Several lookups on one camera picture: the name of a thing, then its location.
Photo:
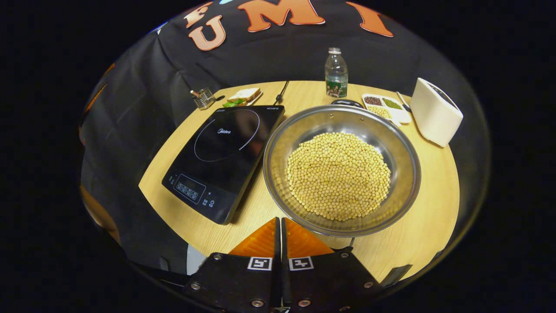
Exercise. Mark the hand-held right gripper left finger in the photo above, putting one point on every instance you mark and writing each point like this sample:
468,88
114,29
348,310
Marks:
234,282

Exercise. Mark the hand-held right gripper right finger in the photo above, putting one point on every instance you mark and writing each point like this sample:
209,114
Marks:
330,282

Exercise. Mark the black induction cooktop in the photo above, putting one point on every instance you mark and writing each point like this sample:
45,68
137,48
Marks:
217,161

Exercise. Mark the stainless steel pot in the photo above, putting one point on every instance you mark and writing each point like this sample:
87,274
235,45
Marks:
278,148

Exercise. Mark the pile of soybeans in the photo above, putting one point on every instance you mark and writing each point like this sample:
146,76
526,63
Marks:
339,176

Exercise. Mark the white divided dish of beans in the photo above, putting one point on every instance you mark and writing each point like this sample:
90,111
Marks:
384,106

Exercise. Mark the sandwich with lettuce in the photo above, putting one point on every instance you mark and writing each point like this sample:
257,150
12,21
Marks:
243,95

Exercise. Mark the white spoon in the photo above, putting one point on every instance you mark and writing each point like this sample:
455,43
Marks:
403,102

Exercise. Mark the white toaster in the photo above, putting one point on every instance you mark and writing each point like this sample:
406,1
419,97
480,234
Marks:
434,115

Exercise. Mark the clear plastic water bottle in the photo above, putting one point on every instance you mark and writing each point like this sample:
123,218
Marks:
336,74

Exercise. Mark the black backdrop cloth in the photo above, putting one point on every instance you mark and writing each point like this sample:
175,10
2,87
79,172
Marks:
278,56

